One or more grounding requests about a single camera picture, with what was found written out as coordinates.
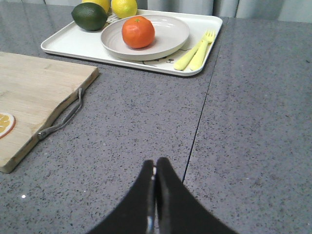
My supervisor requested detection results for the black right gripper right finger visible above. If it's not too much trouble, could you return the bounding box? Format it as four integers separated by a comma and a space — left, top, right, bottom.
156, 157, 236, 234

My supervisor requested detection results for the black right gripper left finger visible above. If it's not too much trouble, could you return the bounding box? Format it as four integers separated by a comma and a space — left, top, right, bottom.
89, 160, 156, 234

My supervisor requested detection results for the beige round plate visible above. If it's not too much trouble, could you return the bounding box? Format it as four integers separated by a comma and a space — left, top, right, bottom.
101, 15, 190, 61

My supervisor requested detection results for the orange mandarin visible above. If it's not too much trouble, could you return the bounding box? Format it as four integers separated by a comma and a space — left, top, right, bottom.
121, 16, 155, 49

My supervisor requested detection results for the yellow plastic knife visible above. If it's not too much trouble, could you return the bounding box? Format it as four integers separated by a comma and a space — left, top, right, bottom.
189, 40, 210, 71

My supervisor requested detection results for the yellow plastic fork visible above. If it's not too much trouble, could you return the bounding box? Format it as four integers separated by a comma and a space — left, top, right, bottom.
173, 29, 215, 71

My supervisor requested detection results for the orange slice coaster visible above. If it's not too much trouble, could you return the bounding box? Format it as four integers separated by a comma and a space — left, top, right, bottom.
0, 112, 16, 138

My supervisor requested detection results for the wooden cutting board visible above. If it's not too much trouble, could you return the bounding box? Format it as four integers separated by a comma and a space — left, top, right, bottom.
0, 52, 99, 173

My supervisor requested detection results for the green lime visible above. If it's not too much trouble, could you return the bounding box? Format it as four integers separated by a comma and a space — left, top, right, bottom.
71, 2, 108, 31

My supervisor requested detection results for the grey curtain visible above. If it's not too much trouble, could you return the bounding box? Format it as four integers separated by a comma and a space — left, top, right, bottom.
0, 0, 312, 24

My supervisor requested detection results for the yellow lemon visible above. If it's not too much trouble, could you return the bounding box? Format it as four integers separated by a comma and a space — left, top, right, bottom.
111, 0, 137, 19
81, 0, 111, 13

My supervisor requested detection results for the metal cutting board handle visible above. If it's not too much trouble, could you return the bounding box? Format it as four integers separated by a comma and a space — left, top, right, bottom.
37, 88, 84, 140

